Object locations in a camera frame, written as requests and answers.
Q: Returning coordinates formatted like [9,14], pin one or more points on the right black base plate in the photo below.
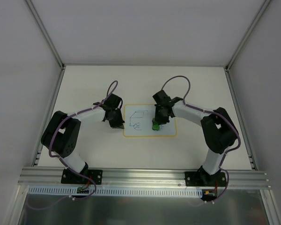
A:
[202,179]

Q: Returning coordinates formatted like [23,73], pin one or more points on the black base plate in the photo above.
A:
[69,177]
[202,179]

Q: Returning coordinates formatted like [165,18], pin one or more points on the white slotted cable duct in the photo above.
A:
[117,191]

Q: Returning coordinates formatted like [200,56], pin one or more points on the right aluminium frame post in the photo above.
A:
[240,47]

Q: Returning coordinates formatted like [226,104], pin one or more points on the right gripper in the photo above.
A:
[160,114]

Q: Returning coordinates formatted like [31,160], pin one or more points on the green whiteboard eraser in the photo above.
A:
[155,126]

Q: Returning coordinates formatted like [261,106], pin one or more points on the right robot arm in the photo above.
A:
[218,129]

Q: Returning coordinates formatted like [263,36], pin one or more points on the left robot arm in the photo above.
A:
[61,135]

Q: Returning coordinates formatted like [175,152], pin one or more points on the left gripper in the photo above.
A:
[114,117]

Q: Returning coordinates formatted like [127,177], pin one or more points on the left aluminium frame post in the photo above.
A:
[49,110]

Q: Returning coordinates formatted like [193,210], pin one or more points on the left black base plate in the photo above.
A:
[69,177]

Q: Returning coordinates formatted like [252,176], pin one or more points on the aluminium frame post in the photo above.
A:
[240,47]
[49,110]

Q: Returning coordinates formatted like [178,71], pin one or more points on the yellow-framed small whiteboard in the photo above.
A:
[138,123]

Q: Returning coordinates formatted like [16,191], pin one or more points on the aluminium mounting rail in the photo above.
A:
[144,178]

